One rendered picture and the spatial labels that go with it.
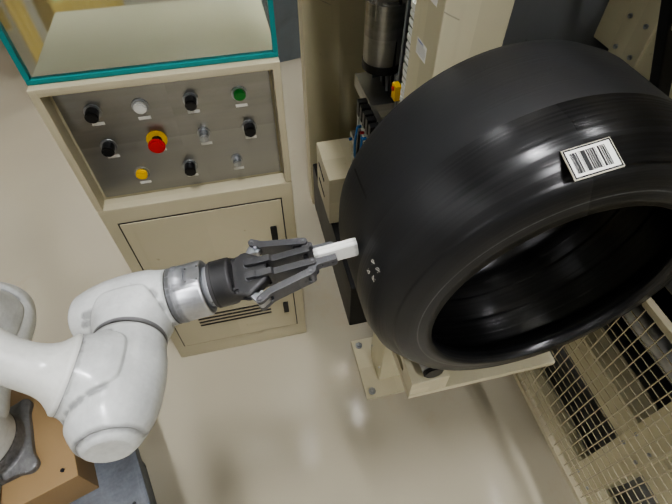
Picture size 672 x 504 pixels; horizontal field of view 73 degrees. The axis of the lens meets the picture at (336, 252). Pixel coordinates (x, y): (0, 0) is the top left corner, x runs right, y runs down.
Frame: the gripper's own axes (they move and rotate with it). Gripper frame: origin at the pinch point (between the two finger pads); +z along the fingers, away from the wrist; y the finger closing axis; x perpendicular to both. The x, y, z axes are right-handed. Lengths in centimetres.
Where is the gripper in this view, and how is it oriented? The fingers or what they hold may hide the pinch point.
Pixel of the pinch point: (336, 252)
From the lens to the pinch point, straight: 72.2
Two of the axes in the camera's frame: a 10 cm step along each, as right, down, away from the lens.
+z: 9.6, -2.6, 0.3
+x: 1.4, 6.0, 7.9
